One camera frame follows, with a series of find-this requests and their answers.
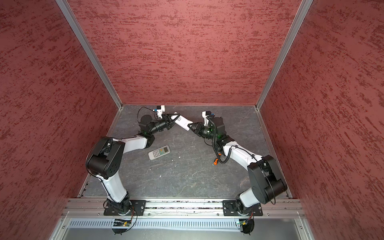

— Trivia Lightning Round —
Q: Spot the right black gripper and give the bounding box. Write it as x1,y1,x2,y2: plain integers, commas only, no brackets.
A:
187,121,218,141

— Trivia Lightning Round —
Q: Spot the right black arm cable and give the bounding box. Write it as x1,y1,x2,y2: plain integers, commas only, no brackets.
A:
203,119,241,165

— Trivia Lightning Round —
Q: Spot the white AC remote control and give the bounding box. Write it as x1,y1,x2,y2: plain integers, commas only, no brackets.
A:
171,112,193,131

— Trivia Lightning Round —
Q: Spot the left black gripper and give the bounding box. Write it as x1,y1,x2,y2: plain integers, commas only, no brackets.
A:
150,113,181,135

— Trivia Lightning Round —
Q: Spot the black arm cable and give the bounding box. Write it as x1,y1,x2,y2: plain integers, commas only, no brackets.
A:
137,106,155,127
203,119,241,165

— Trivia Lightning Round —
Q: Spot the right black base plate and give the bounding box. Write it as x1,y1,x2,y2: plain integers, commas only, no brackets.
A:
222,200,263,217

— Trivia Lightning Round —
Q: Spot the aluminium corner post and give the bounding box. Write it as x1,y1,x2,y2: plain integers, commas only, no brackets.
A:
56,0,123,110
256,0,313,111

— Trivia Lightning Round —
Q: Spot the white slotted cable duct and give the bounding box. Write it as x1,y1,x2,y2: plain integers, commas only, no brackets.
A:
68,218,240,231

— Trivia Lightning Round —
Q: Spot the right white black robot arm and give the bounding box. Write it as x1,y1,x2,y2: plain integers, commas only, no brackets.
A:
187,114,288,216

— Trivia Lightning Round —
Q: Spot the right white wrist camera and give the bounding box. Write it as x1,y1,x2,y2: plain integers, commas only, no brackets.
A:
202,111,215,127

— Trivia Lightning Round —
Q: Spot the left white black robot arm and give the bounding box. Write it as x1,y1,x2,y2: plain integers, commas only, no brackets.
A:
86,113,181,216

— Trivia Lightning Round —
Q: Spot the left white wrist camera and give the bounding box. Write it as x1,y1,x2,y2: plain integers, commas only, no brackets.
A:
153,105,165,119

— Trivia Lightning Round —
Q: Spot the grey remote control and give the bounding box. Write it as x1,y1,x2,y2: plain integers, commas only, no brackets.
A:
148,146,170,161

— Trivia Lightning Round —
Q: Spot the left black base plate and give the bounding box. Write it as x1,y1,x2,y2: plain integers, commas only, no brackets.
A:
103,199,147,217

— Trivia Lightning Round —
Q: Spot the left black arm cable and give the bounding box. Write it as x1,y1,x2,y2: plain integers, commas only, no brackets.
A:
137,106,155,127

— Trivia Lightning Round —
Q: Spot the left aluminium corner post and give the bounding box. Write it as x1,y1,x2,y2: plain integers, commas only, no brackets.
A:
56,0,123,110

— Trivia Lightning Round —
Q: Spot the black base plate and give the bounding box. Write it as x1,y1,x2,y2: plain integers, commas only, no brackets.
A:
222,200,263,217
103,199,147,217

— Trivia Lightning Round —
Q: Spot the right aluminium corner post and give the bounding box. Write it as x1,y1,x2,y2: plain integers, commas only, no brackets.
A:
256,0,313,111

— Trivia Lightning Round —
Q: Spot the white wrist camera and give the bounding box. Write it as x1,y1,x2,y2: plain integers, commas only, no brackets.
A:
202,111,215,127
153,105,165,119

